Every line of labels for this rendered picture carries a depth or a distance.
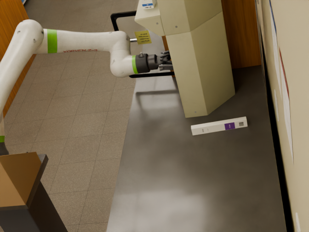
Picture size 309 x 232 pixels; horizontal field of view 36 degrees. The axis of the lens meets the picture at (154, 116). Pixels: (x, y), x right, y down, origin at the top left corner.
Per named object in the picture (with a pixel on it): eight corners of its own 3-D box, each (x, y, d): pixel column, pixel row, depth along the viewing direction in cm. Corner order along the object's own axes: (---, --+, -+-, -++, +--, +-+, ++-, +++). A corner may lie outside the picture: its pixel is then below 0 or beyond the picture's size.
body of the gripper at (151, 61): (146, 60, 230) (165, 58, 228) (148, 51, 236) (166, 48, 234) (150, 73, 234) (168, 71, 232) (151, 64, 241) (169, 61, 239)
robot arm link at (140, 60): (141, 68, 243) (139, 78, 236) (135, 48, 236) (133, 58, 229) (152, 66, 242) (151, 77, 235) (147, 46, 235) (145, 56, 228)
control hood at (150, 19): (169, 2, 234) (165, -18, 228) (165, 36, 209) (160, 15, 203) (146, 6, 236) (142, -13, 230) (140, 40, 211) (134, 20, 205)
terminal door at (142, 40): (182, 74, 258) (167, 7, 234) (129, 78, 268) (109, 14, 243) (183, 73, 259) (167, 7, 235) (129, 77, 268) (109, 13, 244)
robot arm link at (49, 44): (17, 50, 222) (16, 25, 223) (18, 56, 235) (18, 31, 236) (57, 50, 227) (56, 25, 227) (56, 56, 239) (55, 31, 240)
